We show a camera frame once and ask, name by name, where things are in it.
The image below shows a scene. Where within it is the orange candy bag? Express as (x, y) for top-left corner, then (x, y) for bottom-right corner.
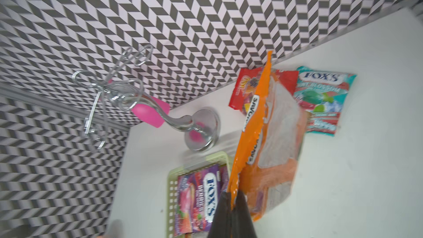
(228, 52), (310, 221)

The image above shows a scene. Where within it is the light green plastic basket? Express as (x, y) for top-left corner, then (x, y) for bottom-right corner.
(165, 152), (233, 238)

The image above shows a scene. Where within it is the green Fox's candy bag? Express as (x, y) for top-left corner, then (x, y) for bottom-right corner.
(294, 66), (356, 136)

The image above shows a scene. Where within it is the silver metal glass rack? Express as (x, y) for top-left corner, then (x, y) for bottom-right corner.
(72, 44), (220, 152)

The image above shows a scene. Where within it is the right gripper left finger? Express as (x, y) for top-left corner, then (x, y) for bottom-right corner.
(207, 192), (231, 238)

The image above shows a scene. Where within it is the red candy bag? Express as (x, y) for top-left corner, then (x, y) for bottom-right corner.
(229, 68), (299, 115)

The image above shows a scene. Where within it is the pink plastic wine glass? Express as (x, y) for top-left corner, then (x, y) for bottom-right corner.
(105, 79), (170, 128)

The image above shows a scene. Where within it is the purple candy bag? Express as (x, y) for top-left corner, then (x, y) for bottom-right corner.
(174, 164), (229, 238)

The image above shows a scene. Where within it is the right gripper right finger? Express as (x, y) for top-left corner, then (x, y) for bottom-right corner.
(232, 191), (257, 238)

